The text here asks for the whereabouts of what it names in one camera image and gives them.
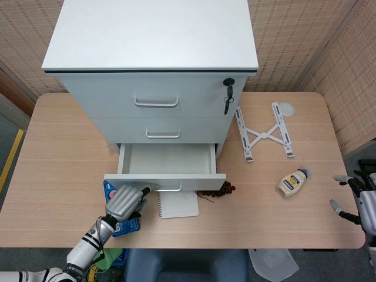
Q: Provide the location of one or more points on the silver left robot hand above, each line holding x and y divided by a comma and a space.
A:
123, 202

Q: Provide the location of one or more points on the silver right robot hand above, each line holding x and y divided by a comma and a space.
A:
367, 205

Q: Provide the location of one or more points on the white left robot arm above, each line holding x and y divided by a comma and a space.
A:
82, 255

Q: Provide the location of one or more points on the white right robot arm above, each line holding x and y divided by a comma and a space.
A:
373, 249

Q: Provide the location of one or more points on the white drawer cabinet body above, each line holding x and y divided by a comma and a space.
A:
147, 35

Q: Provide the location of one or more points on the blue Oreo cookie box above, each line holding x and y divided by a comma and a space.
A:
129, 227

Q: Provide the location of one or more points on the white spiral lined notebook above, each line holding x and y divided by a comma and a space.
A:
179, 205

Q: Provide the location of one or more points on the green plastic object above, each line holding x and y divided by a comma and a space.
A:
110, 258

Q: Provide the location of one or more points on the cream mayonnaise squeeze bottle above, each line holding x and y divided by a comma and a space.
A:
290, 183

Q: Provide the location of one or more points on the blue office chair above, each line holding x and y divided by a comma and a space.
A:
182, 267

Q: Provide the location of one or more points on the dark red grape bunch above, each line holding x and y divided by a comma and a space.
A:
217, 192

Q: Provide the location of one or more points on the translucent white plastic cover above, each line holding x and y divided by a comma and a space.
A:
273, 264

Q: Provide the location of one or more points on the white folding laptop stand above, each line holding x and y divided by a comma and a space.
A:
264, 135

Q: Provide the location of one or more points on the round grey table grommet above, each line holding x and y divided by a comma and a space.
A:
288, 108

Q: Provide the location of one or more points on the black cabinet keys in lock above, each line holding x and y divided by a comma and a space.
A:
227, 101

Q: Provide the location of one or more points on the brown wooden panel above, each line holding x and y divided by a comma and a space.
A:
14, 94

